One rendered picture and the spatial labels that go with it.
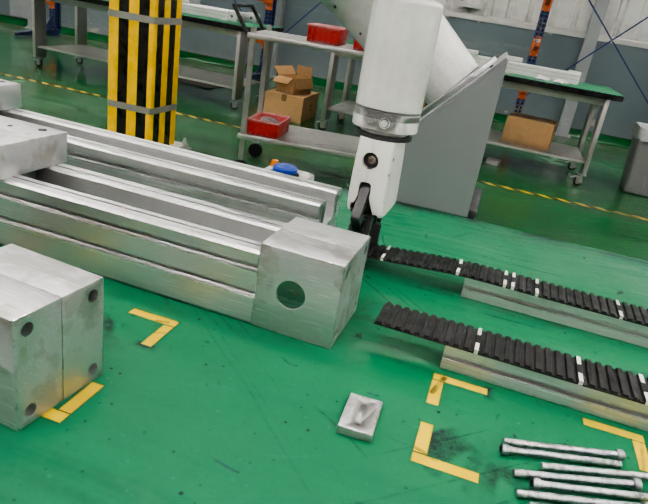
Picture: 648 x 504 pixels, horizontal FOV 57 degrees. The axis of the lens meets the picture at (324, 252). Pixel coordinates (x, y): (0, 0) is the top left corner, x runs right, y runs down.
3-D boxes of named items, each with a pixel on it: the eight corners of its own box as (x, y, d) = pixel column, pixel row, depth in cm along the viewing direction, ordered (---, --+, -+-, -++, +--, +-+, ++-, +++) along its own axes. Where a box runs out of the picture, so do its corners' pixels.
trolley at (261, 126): (376, 177, 433) (405, 29, 394) (375, 199, 382) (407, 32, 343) (236, 152, 436) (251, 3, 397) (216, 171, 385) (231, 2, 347)
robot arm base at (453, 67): (432, 106, 132) (383, 36, 130) (506, 52, 121) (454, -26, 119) (403, 130, 117) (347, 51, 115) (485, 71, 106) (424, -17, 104)
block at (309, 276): (361, 302, 73) (376, 229, 69) (330, 349, 62) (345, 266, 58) (292, 282, 75) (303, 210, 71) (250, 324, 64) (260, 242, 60)
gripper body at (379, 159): (405, 136, 71) (387, 224, 76) (420, 125, 80) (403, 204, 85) (345, 123, 73) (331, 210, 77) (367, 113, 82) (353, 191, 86)
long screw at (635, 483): (634, 484, 50) (638, 475, 49) (640, 494, 49) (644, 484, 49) (510, 473, 49) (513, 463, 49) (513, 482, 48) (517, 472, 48)
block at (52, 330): (121, 361, 55) (124, 267, 51) (17, 432, 45) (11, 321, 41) (37, 326, 58) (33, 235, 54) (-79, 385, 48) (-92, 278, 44)
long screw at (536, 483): (531, 492, 47) (535, 482, 47) (527, 483, 48) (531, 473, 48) (658, 508, 48) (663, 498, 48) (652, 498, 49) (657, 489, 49)
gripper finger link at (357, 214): (360, 202, 72) (358, 236, 76) (379, 166, 77) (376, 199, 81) (351, 200, 72) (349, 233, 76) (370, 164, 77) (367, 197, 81)
